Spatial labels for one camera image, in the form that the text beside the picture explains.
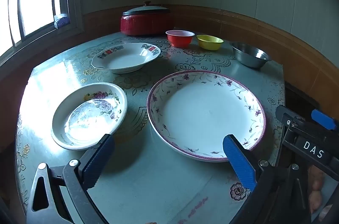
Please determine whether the red cooking pot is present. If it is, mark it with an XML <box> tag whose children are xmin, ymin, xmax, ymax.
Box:
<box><xmin>120</xmin><ymin>12</ymin><xmax>174</xmax><ymax>36</ymax></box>

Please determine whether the red plastic bowl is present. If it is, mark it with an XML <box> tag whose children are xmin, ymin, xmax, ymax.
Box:
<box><xmin>165</xmin><ymin>30</ymin><xmax>195</xmax><ymax>48</ymax></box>

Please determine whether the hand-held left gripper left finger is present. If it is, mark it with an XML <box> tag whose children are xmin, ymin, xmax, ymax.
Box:
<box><xmin>25</xmin><ymin>133</ymin><xmax>115</xmax><ymax>224</ymax></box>

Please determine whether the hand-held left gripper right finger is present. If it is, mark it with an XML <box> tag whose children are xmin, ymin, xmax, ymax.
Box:
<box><xmin>222</xmin><ymin>134</ymin><xmax>311</xmax><ymax>224</ymax></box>

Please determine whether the white pot lid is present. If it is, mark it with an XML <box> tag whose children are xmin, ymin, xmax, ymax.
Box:
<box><xmin>122</xmin><ymin>1</ymin><xmax>170</xmax><ymax>16</ymax></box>

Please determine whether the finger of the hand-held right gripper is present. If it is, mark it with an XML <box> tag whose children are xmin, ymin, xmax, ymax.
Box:
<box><xmin>311</xmin><ymin>109</ymin><xmax>339</xmax><ymax>132</ymax></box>
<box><xmin>275</xmin><ymin>104</ymin><xmax>339</xmax><ymax>179</ymax></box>

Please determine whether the white rose-print bowl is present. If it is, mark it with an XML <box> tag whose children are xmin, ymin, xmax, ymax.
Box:
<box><xmin>51</xmin><ymin>82</ymin><xmax>128</xmax><ymax>151</ymax></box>

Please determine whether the yellow plastic bowl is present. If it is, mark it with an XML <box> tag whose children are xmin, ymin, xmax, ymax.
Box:
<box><xmin>196</xmin><ymin>35</ymin><xmax>224</xmax><ymax>50</ymax></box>

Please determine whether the stainless steel bowl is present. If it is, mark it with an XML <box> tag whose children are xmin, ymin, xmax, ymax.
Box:
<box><xmin>230</xmin><ymin>42</ymin><xmax>273</xmax><ymax>68</ymax></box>

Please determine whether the large purple-rimmed floral plate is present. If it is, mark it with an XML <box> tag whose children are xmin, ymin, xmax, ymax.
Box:
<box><xmin>147</xmin><ymin>71</ymin><xmax>267</xmax><ymax>162</ymax></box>

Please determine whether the blue and white packet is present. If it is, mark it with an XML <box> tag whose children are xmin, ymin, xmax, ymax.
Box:
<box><xmin>54</xmin><ymin>13</ymin><xmax>71</xmax><ymax>29</ymax></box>

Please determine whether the person's right hand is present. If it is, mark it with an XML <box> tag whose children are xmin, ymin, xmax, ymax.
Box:
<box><xmin>308</xmin><ymin>167</ymin><xmax>327</xmax><ymax>214</ymax></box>

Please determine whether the white plate with red print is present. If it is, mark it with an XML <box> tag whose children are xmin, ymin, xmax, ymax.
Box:
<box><xmin>91</xmin><ymin>42</ymin><xmax>161</xmax><ymax>74</ymax></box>

